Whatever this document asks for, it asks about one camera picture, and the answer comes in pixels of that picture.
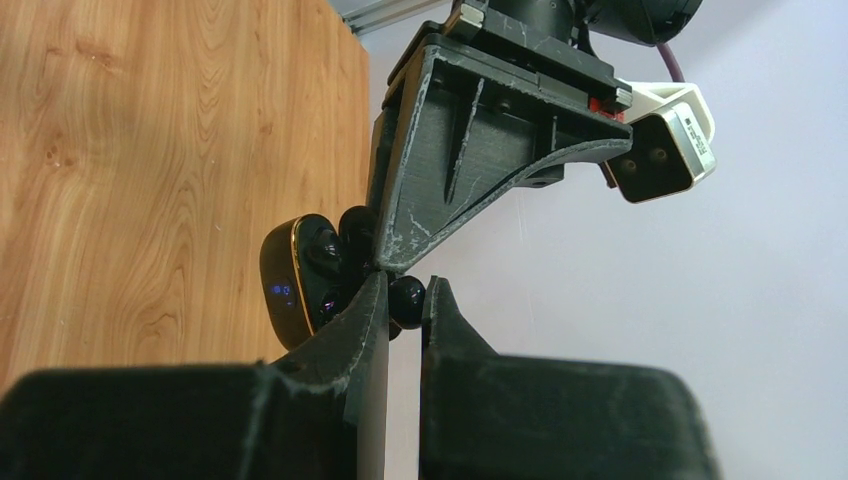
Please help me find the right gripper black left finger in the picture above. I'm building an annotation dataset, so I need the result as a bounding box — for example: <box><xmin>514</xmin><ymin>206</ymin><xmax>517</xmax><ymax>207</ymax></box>
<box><xmin>1</xmin><ymin>272</ymin><xmax>389</xmax><ymax>479</ymax></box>

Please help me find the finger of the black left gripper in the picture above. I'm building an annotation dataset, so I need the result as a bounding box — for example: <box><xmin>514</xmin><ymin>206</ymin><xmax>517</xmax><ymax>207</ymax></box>
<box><xmin>374</xmin><ymin>34</ymin><xmax>633</xmax><ymax>273</ymax></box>
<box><xmin>366</xmin><ymin>107</ymin><xmax>399</xmax><ymax>216</ymax></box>

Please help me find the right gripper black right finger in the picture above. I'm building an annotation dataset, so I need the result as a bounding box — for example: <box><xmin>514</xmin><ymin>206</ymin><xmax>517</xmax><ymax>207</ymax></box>
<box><xmin>419</xmin><ymin>277</ymin><xmax>721</xmax><ymax>479</ymax></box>

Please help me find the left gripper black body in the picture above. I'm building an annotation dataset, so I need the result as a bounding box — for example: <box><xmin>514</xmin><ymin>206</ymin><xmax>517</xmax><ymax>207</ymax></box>
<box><xmin>387</xmin><ymin>1</ymin><xmax>634</xmax><ymax>114</ymax></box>

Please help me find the black earbud charging case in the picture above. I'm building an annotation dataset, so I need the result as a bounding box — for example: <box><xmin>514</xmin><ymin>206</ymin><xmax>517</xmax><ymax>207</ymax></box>
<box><xmin>259</xmin><ymin>206</ymin><xmax>378</xmax><ymax>351</ymax></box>

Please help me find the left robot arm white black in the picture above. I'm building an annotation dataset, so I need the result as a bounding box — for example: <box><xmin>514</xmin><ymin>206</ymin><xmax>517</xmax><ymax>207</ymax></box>
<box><xmin>367</xmin><ymin>1</ymin><xmax>699</xmax><ymax>273</ymax></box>

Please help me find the left aluminium frame post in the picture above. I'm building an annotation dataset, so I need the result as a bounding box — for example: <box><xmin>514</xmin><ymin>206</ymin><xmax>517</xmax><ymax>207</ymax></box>
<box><xmin>328</xmin><ymin>0</ymin><xmax>450</xmax><ymax>36</ymax></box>

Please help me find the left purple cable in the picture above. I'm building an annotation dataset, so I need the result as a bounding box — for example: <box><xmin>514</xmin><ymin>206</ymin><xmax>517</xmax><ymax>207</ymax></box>
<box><xmin>655</xmin><ymin>42</ymin><xmax>686</xmax><ymax>85</ymax></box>

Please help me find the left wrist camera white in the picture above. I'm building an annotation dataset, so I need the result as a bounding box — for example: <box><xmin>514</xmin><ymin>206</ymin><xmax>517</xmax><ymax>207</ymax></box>
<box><xmin>601</xmin><ymin>82</ymin><xmax>717</xmax><ymax>204</ymax></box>

